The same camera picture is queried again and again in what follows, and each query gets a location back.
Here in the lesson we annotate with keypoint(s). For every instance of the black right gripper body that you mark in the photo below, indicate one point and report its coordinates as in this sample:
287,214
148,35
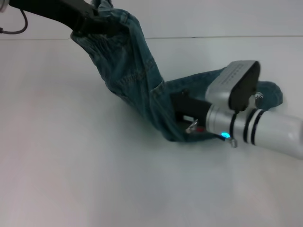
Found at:
191,111

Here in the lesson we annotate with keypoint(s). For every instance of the blue denim shorts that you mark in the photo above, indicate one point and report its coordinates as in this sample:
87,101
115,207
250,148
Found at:
132,66

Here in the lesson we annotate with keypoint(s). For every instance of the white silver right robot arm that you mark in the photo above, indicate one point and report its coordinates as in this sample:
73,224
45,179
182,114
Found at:
272,127

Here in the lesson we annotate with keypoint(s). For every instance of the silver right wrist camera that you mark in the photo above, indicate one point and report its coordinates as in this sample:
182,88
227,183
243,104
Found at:
236,80

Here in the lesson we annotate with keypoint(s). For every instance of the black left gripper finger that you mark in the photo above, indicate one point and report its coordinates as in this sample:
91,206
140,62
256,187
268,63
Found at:
104,28

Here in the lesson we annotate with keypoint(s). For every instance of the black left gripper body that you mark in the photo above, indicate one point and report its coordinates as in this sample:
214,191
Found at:
59,10

